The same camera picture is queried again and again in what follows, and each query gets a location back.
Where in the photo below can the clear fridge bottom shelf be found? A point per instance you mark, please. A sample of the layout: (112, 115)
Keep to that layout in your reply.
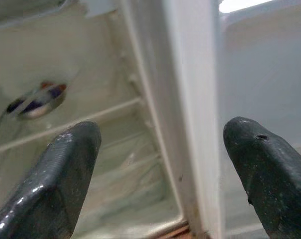
(130, 189)

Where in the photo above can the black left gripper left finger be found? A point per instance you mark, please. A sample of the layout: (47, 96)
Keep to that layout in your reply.
(53, 179)

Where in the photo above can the small grey white fridge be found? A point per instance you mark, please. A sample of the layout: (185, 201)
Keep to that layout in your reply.
(53, 49)

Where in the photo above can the blue red round can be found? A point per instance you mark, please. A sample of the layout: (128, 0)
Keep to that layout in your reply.
(38, 99)

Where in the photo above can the white fridge door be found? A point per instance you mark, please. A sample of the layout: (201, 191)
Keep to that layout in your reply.
(264, 74)

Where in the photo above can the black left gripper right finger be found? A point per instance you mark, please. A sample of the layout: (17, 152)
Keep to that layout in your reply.
(272, 174)

